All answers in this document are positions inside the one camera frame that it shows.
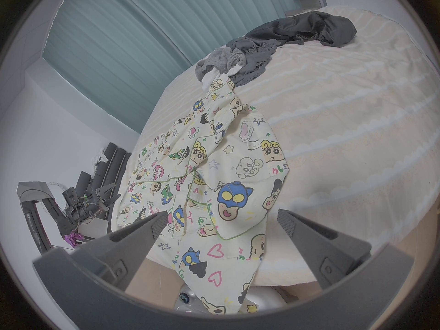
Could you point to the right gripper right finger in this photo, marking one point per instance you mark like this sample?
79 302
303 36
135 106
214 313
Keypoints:
319 248

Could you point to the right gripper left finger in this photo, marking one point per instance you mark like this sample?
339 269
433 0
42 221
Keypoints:
117 249

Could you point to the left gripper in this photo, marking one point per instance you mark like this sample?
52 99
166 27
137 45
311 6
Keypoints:
86 205

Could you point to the white printed pyjama top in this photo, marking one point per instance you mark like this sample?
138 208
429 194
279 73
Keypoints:
233 191

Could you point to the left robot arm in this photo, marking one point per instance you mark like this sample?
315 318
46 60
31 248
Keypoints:
37 191

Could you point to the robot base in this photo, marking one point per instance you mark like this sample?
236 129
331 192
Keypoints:
268 297

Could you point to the white cloth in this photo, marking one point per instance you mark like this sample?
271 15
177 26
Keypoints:
102 156

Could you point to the purple plastic bag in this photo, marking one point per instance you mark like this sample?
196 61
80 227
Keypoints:
73 240

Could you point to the blue-green curtain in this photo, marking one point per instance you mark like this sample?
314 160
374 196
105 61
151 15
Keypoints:
240 5
103 64

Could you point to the bed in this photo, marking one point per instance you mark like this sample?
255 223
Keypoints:
343 115

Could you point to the white garment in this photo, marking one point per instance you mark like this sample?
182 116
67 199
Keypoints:
209 80

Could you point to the dark grey garment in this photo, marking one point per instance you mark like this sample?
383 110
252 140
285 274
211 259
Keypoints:
254 57

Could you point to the black garment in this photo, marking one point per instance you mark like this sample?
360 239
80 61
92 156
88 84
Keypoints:
309 26

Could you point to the grey bedside table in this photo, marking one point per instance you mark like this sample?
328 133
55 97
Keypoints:
304 3

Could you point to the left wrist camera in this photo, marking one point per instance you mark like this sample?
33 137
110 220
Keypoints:
70 194

